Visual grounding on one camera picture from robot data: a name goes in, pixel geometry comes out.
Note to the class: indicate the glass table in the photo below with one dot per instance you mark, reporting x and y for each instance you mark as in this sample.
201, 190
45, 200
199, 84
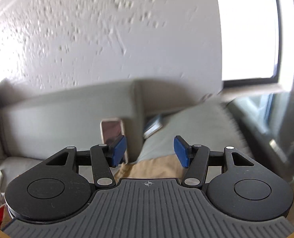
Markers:
273, 129

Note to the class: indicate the blue book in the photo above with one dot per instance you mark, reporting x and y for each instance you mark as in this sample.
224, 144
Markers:
152, 127

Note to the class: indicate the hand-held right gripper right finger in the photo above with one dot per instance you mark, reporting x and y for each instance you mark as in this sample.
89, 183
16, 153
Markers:
181, 151

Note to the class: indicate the window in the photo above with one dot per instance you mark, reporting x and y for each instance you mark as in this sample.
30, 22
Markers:
248, 29

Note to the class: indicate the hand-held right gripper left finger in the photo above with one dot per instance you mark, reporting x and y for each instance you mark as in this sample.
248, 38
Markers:
119, 149

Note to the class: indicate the grey cushion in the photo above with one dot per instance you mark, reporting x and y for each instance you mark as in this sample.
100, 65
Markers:
199, 129

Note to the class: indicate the grey sofa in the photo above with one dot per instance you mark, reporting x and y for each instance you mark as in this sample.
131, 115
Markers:
47, 124

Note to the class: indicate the pink-cased smartphone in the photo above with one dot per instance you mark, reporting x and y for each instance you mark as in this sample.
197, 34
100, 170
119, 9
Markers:
110, 132

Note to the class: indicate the tan cloth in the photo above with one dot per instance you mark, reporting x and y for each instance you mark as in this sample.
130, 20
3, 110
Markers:
151, 169

